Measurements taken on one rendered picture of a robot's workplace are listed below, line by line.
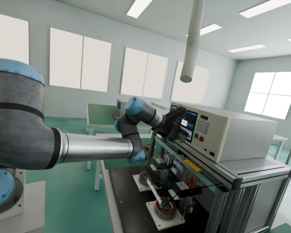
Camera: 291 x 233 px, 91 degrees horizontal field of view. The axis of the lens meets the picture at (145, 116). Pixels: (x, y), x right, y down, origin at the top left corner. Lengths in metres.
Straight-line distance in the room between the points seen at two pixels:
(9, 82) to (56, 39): 4.99
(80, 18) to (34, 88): 5.12
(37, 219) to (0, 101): 0.65
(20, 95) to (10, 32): 5.24
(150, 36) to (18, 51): 4.00
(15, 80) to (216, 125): 0.68
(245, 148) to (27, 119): 0.84
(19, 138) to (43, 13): 5.28
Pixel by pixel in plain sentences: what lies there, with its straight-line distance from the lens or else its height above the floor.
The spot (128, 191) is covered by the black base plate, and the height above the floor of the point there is 0.77.
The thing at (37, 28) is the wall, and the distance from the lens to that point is 5.49.
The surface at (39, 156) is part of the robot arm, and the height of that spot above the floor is 1.22.
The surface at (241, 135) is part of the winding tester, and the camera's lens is 0.78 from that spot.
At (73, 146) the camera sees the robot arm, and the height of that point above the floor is 1.22.
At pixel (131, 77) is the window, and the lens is 5.44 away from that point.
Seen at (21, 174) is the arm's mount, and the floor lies 0.88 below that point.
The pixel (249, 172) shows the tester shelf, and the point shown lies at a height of 1.11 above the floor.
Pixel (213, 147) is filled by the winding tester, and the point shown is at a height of 1.17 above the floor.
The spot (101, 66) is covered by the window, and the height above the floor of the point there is 1.81.
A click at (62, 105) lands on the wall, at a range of 5.35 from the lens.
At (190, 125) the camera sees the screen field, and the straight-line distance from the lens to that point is 0.82.
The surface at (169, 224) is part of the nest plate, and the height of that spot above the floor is 0.78.
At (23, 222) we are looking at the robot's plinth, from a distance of 0.92.
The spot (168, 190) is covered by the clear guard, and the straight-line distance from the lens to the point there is 0.58.
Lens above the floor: 1.39
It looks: 12 degrees down
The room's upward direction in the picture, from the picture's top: 9 degrees clockwise
